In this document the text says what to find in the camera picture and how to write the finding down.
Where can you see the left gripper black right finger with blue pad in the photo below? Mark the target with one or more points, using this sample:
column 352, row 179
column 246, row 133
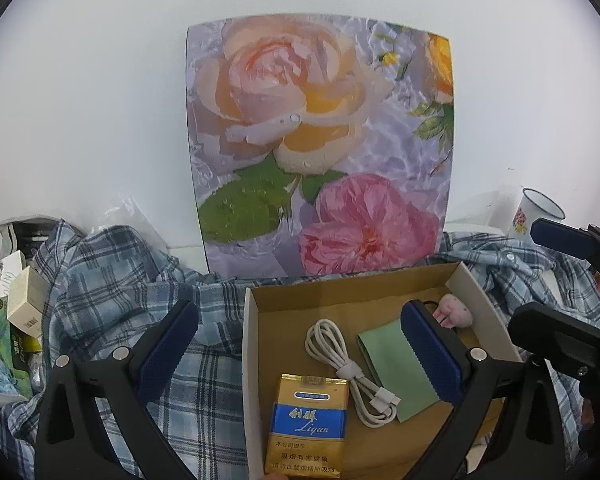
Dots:
column 527, row 441

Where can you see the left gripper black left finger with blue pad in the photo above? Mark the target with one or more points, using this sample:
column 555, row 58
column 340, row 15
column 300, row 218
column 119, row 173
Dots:
column 72, row 441

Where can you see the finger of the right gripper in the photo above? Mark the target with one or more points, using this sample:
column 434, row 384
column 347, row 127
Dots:
column 578, row 243
column 571, row 346

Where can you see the green snap pouch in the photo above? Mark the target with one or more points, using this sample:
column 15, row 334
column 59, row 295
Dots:
column 394, row 366

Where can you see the white enamel mug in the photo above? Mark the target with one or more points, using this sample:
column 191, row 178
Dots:
column 533, row 205

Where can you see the blue plaid shirt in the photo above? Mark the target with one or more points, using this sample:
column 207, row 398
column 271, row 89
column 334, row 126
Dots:
column 107, row 289

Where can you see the cream small carton box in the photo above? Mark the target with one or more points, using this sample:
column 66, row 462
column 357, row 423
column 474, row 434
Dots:
column 26, row 298

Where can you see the yellow blue cigarette pack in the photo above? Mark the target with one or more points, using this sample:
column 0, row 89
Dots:
column 308, row 427

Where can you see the grey storage bin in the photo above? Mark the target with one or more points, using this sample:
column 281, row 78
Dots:
column 25, row 235

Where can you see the open cardboard box tray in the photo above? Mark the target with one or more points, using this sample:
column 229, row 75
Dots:
column 367, row 311

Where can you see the rose flower painting canvas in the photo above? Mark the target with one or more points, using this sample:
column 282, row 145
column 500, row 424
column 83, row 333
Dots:
column 320, row 143

